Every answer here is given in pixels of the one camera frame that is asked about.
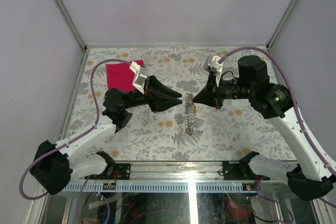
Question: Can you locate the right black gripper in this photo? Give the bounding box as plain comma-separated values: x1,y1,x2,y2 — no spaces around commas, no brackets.
193,72,254,109

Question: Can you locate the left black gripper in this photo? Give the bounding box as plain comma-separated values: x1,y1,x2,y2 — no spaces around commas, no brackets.
123,76,183,113

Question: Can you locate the yellow key tag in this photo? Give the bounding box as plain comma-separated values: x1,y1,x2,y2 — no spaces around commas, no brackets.
191,104,196,113

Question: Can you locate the large metal keyring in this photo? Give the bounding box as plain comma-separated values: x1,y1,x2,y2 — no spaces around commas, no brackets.
184,93,196,136

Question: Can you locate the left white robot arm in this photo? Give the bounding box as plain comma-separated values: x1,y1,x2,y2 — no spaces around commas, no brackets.
29,76,182,195

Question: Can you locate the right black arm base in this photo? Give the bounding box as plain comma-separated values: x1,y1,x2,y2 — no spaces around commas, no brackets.
222,151,262,180

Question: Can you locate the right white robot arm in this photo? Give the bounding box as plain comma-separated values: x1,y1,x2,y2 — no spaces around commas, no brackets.
193,55,335,201

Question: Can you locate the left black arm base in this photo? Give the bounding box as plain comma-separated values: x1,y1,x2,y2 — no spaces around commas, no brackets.
94,151,131,181

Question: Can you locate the magenta cloth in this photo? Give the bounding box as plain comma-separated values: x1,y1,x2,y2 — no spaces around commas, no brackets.
106,61,136,92

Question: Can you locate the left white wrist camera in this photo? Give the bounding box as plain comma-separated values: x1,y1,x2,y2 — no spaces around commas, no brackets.
129,61,148,94

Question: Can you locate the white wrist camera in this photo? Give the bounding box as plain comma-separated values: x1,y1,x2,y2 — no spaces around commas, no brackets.
203,56,223,87
129,61,148,94

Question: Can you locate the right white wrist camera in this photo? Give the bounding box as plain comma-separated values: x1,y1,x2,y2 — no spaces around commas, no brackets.
203,56,223,87

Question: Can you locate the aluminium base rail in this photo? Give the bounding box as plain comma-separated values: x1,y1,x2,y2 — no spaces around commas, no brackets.
62,161,297,183

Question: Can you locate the grey slotted cable duct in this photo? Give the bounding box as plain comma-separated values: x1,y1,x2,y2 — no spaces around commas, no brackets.
63,181,256,193

